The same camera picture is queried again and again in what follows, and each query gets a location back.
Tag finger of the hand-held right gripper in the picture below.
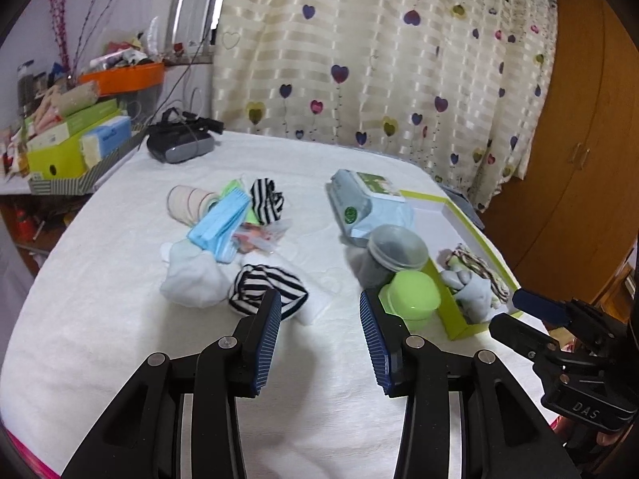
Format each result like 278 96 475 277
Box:
489 312 561 363
512 287 571 325

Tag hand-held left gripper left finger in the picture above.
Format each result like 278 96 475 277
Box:
60 288 283 479

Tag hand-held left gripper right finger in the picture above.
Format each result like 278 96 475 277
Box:
359 288 582 479

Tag blue face mask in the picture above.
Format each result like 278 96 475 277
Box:
187 194 251 263

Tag pink soft toy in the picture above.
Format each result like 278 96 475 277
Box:
27 87 65 131

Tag large black white striped sock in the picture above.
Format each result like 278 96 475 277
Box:
228 263 310 321

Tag grey sock in tray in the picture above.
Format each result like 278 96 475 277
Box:
438 267 500 323

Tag green lidded jar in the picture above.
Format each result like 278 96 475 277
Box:
378 270 443 331

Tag brown striped sock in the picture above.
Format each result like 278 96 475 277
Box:
446 243 511 305

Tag plain white sock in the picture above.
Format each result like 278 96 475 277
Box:
160 239 240 309

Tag clear plastic packet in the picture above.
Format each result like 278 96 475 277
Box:
232 222 290 255

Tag wooden wardrobe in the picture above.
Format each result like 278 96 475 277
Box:
482 0 639 310

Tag wet wipes pack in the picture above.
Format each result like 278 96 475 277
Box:
327 170 415 249

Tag small black white striped sock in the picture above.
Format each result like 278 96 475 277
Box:
248 178 285 226

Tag lime-edged cardboard box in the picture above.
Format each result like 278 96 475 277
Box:
399 188 525 341

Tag green cloth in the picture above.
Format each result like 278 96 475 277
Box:
220 177 261 228

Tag white sock with thin stripes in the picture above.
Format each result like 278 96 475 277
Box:
167 184 223 223

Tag black grey headset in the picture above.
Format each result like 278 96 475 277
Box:
146 110 223 164

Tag wooden shelf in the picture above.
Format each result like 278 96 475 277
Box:
0 180 95 280

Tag grey striped tray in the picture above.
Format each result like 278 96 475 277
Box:
27 130 148 195

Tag blue white tissue pack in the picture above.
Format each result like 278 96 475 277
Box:
80 116 133 165

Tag red toy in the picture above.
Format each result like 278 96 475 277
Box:
15 210 33 245

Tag heart print curtain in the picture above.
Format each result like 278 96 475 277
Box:
210 0 560 213

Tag pale green flat box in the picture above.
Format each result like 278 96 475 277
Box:
25 99 121 150

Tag orange tray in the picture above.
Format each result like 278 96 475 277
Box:
77 62 165 97

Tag rolled beige cloth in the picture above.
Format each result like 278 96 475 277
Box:
47 82 101 118

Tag pile of small clutter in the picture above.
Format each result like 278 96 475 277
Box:
90 30 161 73

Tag window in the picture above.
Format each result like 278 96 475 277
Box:
167 0 230 46

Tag dark lidded glass jar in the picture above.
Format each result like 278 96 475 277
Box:
17 60 36 105

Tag pink dried branches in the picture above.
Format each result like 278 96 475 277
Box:
47 0 128 81

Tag black cable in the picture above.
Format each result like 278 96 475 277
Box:
155 10 215 125

